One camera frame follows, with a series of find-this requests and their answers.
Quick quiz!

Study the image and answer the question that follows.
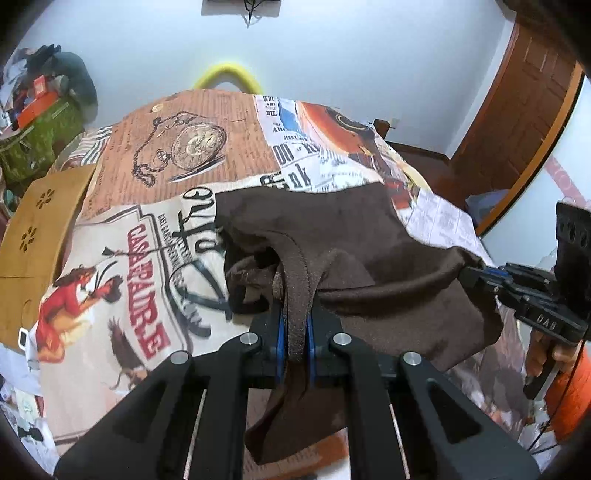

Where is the grey plush pillow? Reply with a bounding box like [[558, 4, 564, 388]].
[[48, 52, 99, 123]]

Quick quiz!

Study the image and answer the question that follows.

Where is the brown t-shirt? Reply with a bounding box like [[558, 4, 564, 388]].
[[215, 182, 504, 464]]

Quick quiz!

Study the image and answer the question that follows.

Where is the person's right forearm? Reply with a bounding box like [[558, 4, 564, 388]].
[[549, 364, 591, 445]]

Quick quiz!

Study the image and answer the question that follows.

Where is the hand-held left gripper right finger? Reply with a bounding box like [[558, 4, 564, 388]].
[[305, 307, 541, 480]]

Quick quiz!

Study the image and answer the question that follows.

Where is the orange box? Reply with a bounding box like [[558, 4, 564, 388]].
[[17, 89, 61, 130]]

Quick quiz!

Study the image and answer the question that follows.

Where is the wooden door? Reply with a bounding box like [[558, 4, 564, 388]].
[[450, 18, 585, 206]]

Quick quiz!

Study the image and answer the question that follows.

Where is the black cable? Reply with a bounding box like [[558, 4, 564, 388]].
[[242, 0, 264, 28]]

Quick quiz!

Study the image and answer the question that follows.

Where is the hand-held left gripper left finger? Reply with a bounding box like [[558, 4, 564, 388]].
[[53, 311, 289, 480]]

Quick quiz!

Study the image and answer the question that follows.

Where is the pile of clothes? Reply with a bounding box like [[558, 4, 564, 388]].
[[2, 44, 56, 93]]

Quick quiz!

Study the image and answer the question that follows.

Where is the yellow foam tube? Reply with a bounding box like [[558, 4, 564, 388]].
[[193, 62, 264, 96]]

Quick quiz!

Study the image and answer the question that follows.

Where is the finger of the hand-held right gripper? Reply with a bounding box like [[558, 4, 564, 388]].
[[458, 266, 528, 311], [485, 262, 557, 295]]

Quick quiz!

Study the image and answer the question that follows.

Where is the printed blanket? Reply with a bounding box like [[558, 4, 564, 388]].
[[28, 88, 532, 480]]

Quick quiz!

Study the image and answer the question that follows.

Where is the person's right hand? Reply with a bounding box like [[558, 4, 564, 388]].
[[526, 330, 578, 376]]

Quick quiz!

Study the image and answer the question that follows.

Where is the green patterned bag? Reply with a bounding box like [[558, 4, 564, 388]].
[[0, 99, 86, 186]]

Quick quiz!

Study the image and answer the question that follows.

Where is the white crumpled paper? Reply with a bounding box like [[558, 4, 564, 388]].
[[0, 344, 58, 472]]

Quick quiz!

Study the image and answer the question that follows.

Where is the light blue cloth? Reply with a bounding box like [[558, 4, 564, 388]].
[[464, 189, 509, 223]]

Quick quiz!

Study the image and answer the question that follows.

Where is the bamboo folding table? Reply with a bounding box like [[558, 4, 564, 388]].
[[0, 164, 98, 354]]

